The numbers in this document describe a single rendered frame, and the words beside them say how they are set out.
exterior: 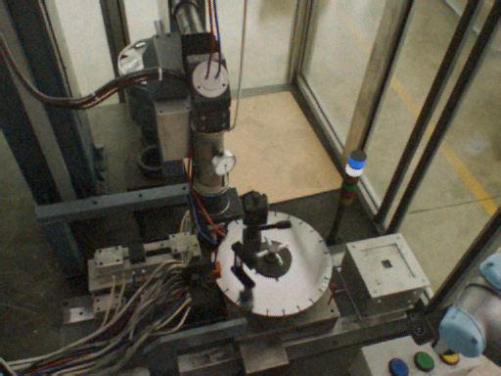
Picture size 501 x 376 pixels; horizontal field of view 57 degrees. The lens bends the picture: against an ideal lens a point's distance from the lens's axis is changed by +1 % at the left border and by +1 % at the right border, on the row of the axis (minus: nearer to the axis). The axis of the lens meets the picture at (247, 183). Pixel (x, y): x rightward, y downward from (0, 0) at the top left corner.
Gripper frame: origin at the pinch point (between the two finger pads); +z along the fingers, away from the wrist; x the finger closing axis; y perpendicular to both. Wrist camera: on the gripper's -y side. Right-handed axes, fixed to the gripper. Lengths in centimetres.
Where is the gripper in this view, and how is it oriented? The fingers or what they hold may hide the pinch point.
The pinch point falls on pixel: (432, 347)
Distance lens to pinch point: 122.7
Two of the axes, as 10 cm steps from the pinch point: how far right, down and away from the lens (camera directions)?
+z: -0.3, 6.5, 7.6
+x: -2.5, -7.4, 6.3
